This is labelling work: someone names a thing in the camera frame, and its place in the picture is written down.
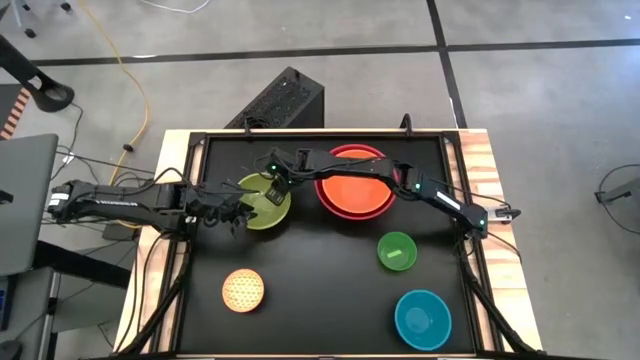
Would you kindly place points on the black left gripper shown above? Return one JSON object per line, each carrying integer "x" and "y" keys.
{"x": 212, "y": 206}

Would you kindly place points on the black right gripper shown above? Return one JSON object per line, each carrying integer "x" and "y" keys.
{"x": 277, "y": 170}

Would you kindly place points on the small bright green bowl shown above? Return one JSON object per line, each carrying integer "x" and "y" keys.
{"x": 397, "y": 251}

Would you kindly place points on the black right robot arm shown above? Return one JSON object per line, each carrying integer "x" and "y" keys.
{"x": 360, "y": 167}

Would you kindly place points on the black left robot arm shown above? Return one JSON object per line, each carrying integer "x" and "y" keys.
{"x": 125, "y": 202}

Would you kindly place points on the orange plastic bowl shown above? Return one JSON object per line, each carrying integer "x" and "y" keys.
{"x": 355, "y": 195}

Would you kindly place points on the large red plastic bowl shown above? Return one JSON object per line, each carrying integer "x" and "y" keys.
{"x": 356, "y": 217}

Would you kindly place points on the black computer tower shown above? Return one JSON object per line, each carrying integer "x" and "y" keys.
{"x": 285, "y": 100}

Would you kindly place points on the blue plastic bowl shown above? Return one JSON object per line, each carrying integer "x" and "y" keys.
{"x": 422, "y": 320}

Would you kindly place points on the grey laptop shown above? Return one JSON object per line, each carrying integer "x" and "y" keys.
{"x": 25, "y": 200}

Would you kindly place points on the black curved stand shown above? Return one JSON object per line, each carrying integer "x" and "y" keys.
{"x": 47, "y": 92}

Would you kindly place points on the grey desk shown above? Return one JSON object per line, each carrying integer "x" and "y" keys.
{"x": 30, "y": 310}

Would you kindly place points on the orange black striped board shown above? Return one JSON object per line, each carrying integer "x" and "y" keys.
{"x": 15, "y": 112}

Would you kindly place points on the office chair wheel base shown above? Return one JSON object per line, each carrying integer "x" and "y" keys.
{"x": 22, "y": 20}

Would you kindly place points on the silver arm base bracket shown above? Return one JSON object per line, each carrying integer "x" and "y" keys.
{"x": 502, "y": 213}

